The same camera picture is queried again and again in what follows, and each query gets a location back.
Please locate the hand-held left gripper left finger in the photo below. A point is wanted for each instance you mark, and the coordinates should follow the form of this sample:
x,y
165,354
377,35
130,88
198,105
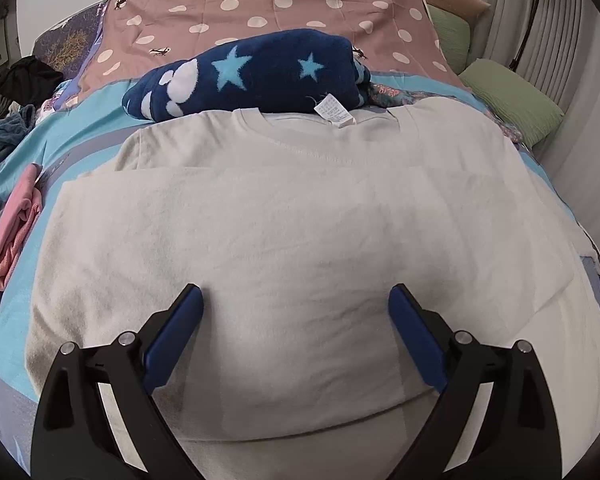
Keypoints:
x,y
177,335

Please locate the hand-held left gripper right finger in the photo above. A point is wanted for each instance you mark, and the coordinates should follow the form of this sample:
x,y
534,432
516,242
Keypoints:
x,y
414,335

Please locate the cream t-shirt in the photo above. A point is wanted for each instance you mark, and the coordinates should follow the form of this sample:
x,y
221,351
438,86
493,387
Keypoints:
x,y
300,235

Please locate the large green pillow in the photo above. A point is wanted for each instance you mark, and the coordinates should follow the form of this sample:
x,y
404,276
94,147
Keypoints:
x,y
515,100

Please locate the pink garment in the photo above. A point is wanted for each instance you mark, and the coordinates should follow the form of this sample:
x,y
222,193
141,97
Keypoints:
x,y
10,240

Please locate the white curtain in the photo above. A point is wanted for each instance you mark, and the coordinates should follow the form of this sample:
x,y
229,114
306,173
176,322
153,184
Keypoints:
x,y
570,50

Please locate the blue grey striped bed cover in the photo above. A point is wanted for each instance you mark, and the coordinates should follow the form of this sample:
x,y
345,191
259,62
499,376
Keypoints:
x,y
80,115

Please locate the floral patterned cloth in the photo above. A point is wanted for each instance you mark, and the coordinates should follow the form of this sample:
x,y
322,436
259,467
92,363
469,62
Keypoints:
x,y
395,94

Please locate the small green pillow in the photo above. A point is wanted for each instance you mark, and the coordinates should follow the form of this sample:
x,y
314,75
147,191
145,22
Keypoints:
x,y
452,35

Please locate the navy star fleece blanket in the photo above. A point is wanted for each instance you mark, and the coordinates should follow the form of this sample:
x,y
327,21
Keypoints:
x,y
260,70

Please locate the black garment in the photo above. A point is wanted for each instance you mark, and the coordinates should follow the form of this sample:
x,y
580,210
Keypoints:
x,y
25,75

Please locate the dark blue printed cloth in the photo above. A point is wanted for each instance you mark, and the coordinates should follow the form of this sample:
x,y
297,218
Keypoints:
x,y
70,40

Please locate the pink polka dot sheet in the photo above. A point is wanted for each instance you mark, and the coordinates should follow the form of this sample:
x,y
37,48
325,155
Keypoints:
x,y
305,5

